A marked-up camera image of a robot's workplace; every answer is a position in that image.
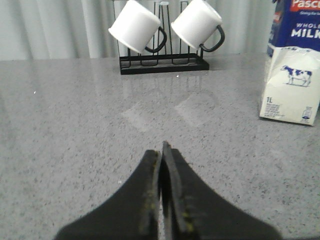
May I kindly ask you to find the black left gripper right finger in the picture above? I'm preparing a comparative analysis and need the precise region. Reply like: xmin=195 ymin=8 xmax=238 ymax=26
xmin=161 ymin=141 xmax=282 ymax=240

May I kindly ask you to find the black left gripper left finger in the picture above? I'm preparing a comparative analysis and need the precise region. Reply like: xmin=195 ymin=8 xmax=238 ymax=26
xmin=55 ymin=150 xmax=161 ymax=240

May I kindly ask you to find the blue white milk carton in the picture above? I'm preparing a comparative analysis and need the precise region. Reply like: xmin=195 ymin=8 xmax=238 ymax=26
xmin=259 ymin=0 xmax=320 ymax=126

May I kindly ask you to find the left white enamel mug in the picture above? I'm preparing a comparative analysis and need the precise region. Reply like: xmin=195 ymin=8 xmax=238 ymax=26
xmin=108 ymin=0 xmax=167 ymax=54

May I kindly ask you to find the white enamel mug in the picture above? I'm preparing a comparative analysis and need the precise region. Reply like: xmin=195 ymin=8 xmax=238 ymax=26
xmin=170 ymin=0 xmax=226 ymax=53
xmin=108 ymin=0 xmax=167 ymax=54

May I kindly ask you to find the right white enamel mug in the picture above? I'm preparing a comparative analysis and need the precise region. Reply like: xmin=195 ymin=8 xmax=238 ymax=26
xmin=170 ymin=0 xmax=226 ymax=53

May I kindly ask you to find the black wire mug rack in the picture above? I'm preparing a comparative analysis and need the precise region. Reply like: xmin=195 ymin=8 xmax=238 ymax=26
xmin=117 ymin=0 xmax=209 ymax=75

